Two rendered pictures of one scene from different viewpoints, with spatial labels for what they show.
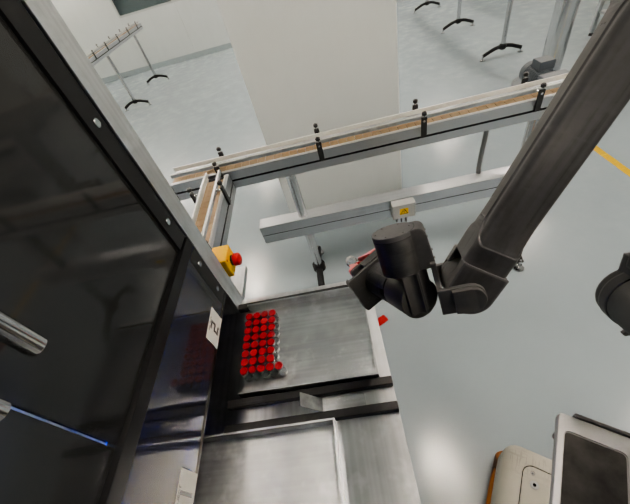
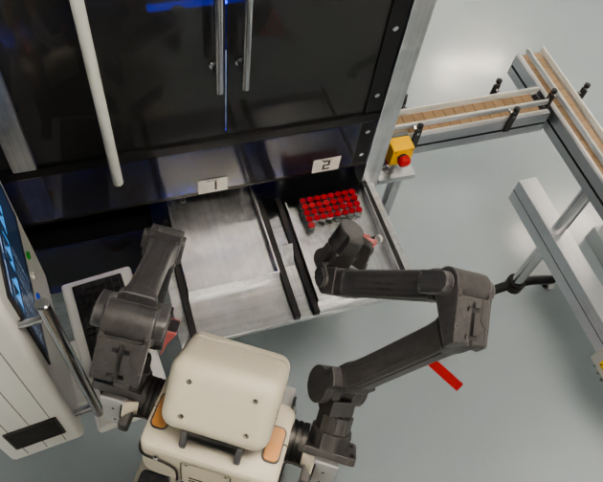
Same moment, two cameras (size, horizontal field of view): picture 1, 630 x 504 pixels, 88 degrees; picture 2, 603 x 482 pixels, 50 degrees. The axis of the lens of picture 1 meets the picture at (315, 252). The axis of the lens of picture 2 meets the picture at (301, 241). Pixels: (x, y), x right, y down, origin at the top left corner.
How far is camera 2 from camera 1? 111 cm
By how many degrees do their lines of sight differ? 35
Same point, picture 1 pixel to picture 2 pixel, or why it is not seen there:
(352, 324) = not seen: hidden behind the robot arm
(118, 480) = (212, 143)
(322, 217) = (560, 256)
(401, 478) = (250, 322)
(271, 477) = (235, 240)
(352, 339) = not seen: hidden behind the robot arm
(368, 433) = (275, 299)
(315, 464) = (249, 267)
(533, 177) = (370, 275)
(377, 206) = (601, 327)
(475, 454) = not seen: outside the picture
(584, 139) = (384, 287)
